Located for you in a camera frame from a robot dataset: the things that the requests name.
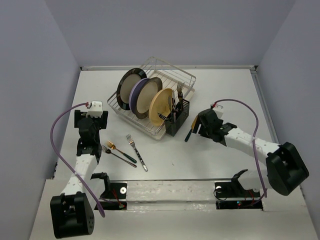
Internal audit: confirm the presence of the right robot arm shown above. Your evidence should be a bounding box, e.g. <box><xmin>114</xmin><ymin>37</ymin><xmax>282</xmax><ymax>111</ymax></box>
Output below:
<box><xmin>192</xmin><ymin>108</ymin><xmax>310</xmax><ymax>196</ymax></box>

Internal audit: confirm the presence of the metal wire dish rack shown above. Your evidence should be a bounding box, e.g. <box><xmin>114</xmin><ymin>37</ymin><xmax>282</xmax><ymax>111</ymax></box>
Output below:
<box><xmin>106</xmin><ymin>57</ymin><xmax>197</xmax><ymax>135</ymax></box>

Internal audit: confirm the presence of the silver fork perforated handle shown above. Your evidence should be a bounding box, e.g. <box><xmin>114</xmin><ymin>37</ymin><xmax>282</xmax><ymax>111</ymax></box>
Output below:
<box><xmin>126</xmin><ymin>134</ymin><xmax>148</xmax><ymax>172</ymax></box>

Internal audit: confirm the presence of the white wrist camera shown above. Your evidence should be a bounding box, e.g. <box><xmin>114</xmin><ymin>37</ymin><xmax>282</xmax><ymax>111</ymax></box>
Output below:
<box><xmin>86</xmin><ymin>100</ymin><xmax>103</xmax><ymax>118</ymax></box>
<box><xmin>211</xmin><ymin>104</ymin><xmax>224</xmax><ymax>119</ymax></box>

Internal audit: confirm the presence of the knife dark handle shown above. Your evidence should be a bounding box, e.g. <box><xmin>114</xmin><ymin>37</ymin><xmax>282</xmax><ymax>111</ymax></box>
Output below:
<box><xmin>158</xmin><ymin>113</ymin><xmax>171</xmax><ymax>122</ymax></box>

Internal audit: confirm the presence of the black rimmed plate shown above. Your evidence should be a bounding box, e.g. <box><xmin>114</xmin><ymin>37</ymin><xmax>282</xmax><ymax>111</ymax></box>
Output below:
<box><xmin>116</xmin><ymin>68</ymin><xmax>147</xmax><ymax>111</ymax></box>

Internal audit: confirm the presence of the gold knife green handle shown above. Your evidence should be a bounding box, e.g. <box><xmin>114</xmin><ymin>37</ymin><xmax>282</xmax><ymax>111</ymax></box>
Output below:
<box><xmin>184</xmin><ymin>115</ymin><xmax>198</xmax><ymax>142</ymax></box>

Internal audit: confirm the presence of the dark fork thin handle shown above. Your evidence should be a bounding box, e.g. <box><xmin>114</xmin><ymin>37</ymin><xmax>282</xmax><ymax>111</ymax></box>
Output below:
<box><xmin>101</xmin><ymin>145</ymin><xmax>137</xmax><ymax>168</ymax></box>

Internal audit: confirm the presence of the purple plate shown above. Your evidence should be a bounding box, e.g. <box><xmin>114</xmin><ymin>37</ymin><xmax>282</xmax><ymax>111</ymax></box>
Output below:
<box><xmin>129</xmin><ymin>78</ymin><xmax>149</xmax><ymax>113</ymax></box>

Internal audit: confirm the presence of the grey brown plate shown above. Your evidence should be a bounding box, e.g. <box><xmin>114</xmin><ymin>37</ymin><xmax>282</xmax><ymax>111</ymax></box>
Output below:
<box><xmin>135</xmin><ymin>77</ymin><xmax>163</xmax><ymax>119</ymax></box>

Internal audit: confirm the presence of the yellow plate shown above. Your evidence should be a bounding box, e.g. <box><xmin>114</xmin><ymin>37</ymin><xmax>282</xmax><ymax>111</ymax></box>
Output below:
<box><xmin>148</xmin><ymin>88</ymin><xmax>173</xmax><ymax>127</ymax></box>

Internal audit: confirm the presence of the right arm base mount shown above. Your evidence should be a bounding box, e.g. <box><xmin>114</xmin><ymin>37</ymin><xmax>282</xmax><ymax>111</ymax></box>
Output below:
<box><xmin>213</xmin><ymin>169</ymin><xmax>263</xmax><ymax>210</ymax></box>

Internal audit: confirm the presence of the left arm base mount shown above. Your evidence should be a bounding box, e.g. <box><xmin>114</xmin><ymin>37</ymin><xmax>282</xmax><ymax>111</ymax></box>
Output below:
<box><xmin>88</xmin><ymin>172</ymin><xmax>128</xmax><ymax>211</ymax></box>

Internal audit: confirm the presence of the black utensil caddy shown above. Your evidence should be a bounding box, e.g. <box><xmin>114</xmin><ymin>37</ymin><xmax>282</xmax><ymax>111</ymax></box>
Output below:
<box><xmin>164</xmin><ymin>99</ymin><xmax>190</xmax><ymax>137</ymax></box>

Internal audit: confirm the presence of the grey knife slim handle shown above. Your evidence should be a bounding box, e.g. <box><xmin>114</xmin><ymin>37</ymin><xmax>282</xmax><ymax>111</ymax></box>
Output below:
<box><xmin>168</xmin><ymin>95</ymin><xmax>173</xmax><ymax>118</ymax></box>

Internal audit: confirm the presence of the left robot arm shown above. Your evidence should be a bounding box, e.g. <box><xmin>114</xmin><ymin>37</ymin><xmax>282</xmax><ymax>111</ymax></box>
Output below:
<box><xmin>50</xmin><ymin>110</ymin><xmax>111</xmax><ymax>239</ymax></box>

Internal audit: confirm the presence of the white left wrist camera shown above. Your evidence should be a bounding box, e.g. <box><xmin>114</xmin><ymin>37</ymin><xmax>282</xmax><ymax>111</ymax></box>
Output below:
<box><xmin>86</xmin><ymin>100</ymin><xmax>103</xmax><ymax>118</ymax></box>

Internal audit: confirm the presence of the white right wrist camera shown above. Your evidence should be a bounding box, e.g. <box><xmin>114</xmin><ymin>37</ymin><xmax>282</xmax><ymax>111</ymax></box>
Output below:
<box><xmin>211</xmin><ymin>104</ymin><xmax>224</xmax><ymax>119</ymax></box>

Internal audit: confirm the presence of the gold fork green handle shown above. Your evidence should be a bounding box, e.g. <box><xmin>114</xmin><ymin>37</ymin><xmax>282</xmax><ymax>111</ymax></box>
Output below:
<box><xmin>105</xmin><ymin>140</ymin><xmax>137</xmax><ymax>164</ymax></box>

